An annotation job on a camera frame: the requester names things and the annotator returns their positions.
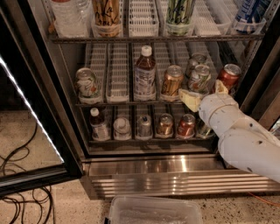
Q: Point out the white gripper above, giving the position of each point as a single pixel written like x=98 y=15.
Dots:
x=212 y=107

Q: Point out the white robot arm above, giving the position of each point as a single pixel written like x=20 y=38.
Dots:
x=243 y=142

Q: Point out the red coca-cola can middle shelf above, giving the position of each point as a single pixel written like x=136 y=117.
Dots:
x=229 y=76

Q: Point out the gold can middle shelf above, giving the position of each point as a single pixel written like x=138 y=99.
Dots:
x=173 y=77

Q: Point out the gold can shelf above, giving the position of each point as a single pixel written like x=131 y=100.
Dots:
x=165 y=124
x=173 y=77

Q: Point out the red can bottom shelf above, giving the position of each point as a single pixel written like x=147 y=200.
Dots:
x=186 y=126

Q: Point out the front green can bottom shelf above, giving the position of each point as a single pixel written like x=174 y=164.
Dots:
x=203 y=131

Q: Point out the gold can bottom shelf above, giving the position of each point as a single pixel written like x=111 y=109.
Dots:
x=165 y=124

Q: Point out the brown tea bottle middle shelf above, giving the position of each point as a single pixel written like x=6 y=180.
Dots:
x=145 y=75

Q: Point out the silver can bottom shelf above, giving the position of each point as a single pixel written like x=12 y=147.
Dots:
x=144 y=126

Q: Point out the stainless steel fridge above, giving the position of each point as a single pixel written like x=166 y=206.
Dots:
x=160 y=165

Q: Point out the blue can top shelf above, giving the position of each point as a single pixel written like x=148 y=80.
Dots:
x=250 y=15

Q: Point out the white empty tray middle shelf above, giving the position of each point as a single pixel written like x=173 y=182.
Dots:
x=118 y=78

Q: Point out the white empty tray shelf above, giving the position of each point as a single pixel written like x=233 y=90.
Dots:
x=143 y=18
x=118 y=78

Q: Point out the white empty tray top shelf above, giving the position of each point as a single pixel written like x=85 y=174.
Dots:
x=143 y=18

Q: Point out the small tea bottle bottom shelf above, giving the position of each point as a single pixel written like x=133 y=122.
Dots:
x=99 y=125

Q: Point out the orange tall can top shelf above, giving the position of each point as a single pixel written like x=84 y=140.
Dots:
x=106 y=17

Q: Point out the clear water bottle top shelf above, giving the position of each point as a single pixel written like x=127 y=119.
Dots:
x=71 y=18

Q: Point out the black fridge door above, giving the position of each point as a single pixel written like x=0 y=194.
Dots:
x=36 y=147

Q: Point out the clear plastic bin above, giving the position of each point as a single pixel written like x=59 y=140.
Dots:
x=152 y=210

